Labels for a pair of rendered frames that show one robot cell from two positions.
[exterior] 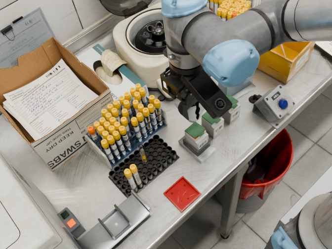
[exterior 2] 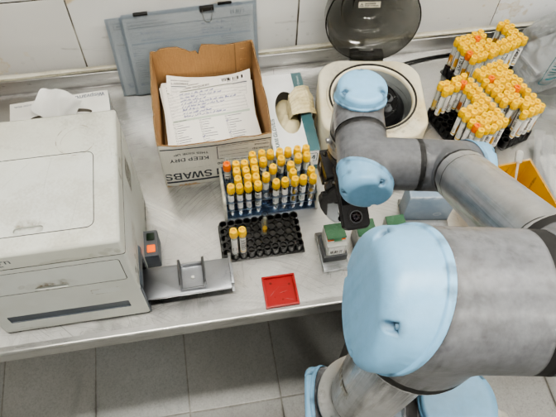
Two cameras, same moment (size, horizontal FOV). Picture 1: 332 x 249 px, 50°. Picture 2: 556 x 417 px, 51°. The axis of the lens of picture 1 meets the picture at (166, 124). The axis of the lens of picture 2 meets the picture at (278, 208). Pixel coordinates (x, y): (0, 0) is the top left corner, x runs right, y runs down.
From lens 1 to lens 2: 0.33 m
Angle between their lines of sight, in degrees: 12
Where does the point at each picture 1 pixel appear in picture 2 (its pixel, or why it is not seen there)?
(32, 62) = (215, 57)
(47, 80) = (219, 84)
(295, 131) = not seen: hidden behind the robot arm
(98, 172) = (211, 215)
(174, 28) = (336, 116)
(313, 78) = not seen: hidden behind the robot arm
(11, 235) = (84, 220)
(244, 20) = (400, 147)
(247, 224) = not seen: hidden behind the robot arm
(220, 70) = (342, 182)
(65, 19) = (280, 25)
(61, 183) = (168, 203)
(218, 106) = (352, 218)
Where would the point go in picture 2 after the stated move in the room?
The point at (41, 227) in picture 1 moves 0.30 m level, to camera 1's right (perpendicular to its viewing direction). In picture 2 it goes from (112, 229) to (289, 304)
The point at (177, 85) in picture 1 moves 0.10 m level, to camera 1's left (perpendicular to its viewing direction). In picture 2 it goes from (328, 171) to (276, 152)
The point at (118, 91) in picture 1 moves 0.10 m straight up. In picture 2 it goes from (285, 140) to (287, 110)
